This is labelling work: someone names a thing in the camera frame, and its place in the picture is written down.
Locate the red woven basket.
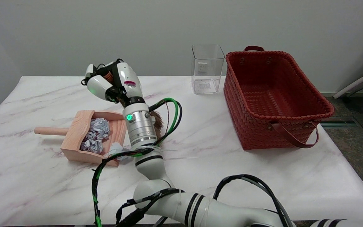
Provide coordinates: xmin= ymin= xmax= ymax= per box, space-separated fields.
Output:
xmin=224 ymin=46 xmax=335 ymax=150

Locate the floor vent grille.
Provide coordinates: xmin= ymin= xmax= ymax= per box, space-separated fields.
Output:
xmin=320 ymin=117 xmax=363 ymax=128

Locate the brown straw hand broom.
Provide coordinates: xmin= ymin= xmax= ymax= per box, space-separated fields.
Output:
xmin=103 ymin=71 xmax=164 ymax=141

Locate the thick white tube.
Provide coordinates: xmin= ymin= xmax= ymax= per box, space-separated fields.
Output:
xmin=333 ymin=66 xmax=363 ymax=99

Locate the wooden dustpan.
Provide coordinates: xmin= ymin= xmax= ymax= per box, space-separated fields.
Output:
xmin=34 ymin=110 xmax=128 ymax=167

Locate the large paper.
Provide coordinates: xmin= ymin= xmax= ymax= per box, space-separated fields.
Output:
xmin=107 ymin=143 xmax=131 ymax=161

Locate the white cable tie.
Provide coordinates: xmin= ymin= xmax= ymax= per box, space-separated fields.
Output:
xmin=161 ymin=148 xmax=199 ymax=160

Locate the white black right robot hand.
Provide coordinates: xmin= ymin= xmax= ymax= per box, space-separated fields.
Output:
xmin=81 ymin=59 xmax=146 ymax=106

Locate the black cable with blue plug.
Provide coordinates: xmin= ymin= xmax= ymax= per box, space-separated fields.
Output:
xmin=115 ymin=174 xmax=295 ymax=227

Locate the black green robot cable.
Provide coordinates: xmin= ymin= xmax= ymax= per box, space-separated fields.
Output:
xmin=92 ymin=98 xmax=182 ymax=227

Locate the clear plastic container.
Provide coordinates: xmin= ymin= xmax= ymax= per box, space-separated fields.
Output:
xmin=191 ymin=44 xmax=225 ymax=95

